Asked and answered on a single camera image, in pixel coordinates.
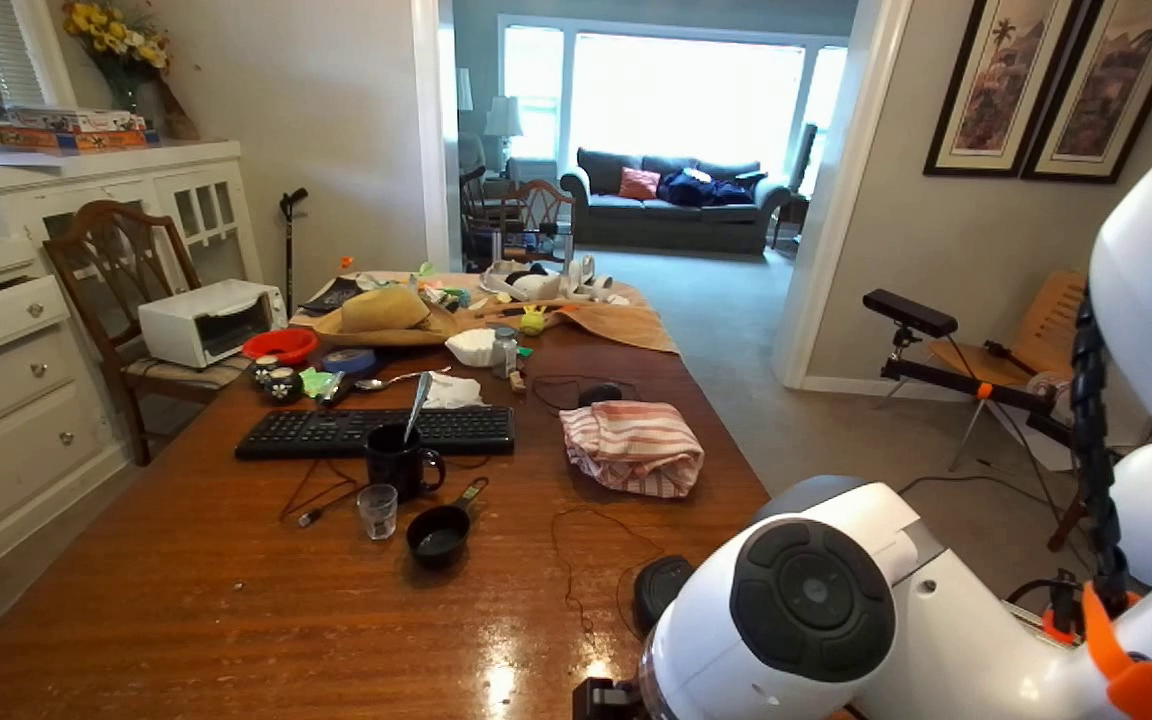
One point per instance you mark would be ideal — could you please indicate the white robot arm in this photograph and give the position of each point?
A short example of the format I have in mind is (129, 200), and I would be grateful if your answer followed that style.
(845, 599)

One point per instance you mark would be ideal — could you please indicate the red striped folded cloth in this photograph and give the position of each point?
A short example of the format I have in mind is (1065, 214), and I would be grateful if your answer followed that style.
(632, 445)

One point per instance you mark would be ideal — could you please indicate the white crumpled tissue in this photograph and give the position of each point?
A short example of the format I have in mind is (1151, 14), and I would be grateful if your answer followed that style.
(453, 389)

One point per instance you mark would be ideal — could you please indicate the dark sofa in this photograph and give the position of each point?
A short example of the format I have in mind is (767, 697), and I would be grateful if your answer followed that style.
(668, 204)

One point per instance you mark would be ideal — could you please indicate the black coffee mug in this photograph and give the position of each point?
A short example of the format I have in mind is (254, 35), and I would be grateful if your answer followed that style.
(405, 461)

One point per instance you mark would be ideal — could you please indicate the small black bowl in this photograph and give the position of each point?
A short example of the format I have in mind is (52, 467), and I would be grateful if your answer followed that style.
(437, 538)

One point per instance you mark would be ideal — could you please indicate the small clear glass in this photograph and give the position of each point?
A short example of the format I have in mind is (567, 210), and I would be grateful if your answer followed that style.
(377, 509)

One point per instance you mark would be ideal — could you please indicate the black computer keyboard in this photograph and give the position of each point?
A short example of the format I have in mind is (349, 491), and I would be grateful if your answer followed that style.
(358, 430)

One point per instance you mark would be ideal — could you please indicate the red bowl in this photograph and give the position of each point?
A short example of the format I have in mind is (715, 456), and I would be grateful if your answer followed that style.
(288, 346)

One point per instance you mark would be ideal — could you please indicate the wooden folding chair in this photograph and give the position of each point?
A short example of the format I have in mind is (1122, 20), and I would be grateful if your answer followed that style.
(1034, 354)

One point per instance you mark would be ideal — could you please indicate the wooden dining chair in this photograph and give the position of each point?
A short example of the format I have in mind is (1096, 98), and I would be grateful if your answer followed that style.
(115, 257)

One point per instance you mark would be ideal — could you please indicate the left framed picture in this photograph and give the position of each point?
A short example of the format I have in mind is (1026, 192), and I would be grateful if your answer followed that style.
(1003, 73)

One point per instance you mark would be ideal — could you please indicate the framed picture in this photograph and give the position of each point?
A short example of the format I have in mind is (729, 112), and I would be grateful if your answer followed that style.
(1003, 73)
(1102, 98)

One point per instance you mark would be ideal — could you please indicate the white sideboard cabinet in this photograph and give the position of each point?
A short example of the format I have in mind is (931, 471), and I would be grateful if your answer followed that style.
(56, 430)

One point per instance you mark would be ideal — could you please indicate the yellow flower bouquet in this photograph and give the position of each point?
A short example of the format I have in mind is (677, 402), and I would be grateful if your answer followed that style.
(115, 39)

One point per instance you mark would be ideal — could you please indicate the right framed picture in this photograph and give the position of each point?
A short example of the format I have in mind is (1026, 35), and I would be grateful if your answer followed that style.
(1102, 98)

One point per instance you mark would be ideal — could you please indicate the black camera tripod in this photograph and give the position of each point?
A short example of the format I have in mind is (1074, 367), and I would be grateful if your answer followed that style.
(911, 360)

